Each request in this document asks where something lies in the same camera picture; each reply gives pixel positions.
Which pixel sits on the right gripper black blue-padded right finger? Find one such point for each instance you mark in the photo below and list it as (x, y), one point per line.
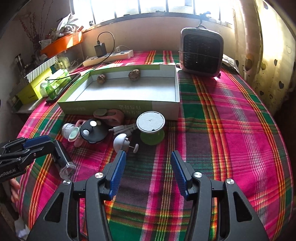
(237, 220)

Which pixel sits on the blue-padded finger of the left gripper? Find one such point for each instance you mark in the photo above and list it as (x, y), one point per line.
(38, 142)

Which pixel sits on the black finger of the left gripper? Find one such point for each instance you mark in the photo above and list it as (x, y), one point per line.
(37, 150)

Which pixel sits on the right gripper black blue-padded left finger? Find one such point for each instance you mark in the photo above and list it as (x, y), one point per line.
(60, 218)

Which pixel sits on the small clear white jar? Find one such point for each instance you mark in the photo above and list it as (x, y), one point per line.
(67, 128)

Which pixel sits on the pink case with mint oval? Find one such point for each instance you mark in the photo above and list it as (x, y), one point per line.
(75, 135)

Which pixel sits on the black round disc with buttons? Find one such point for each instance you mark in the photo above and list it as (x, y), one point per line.
(94, 131)

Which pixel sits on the white round knob gadget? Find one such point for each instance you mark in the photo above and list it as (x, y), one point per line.
(122, 143)

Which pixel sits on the green spool with white top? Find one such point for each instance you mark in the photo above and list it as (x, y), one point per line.
(150, 124)

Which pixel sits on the black clear-ended small device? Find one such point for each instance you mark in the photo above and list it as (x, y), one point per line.
(63, 162)

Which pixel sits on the person's hand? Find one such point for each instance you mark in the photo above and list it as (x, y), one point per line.
(14, 188)

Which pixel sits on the yellow green box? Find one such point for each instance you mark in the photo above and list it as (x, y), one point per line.
(31, 86)

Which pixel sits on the green wet wipes pack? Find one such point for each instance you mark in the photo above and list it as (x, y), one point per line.
(58, 74)

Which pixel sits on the black smartphone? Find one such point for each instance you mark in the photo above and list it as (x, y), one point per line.
(63, 88)

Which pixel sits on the plaid bed cover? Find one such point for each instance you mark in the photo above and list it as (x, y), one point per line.
(223, 130)

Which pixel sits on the left brown walnut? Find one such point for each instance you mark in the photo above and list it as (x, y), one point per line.
(101, 79)

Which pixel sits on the brown walnut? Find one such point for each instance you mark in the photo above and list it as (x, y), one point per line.
(134, 75)
(101, 79)

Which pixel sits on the orange plastic tray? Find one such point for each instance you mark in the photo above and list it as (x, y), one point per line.
(62, 44)

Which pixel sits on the red twig branches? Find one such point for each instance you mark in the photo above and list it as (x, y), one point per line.
(35, 30)

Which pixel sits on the black charger adapter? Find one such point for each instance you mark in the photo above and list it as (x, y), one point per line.
(100, 49)

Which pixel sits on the right brown walnut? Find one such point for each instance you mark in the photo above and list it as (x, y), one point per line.
(134, 75)

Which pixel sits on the shallow green white cardboard box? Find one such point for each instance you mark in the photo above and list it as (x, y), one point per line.
(157, 89)

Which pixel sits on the white power strip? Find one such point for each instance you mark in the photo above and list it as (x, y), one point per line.
(108, 58)

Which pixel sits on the grey black space heater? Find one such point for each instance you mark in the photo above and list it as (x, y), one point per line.
(201, 51)

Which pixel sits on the heart patterned curtain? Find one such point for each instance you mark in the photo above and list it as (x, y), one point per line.
(266, 50)

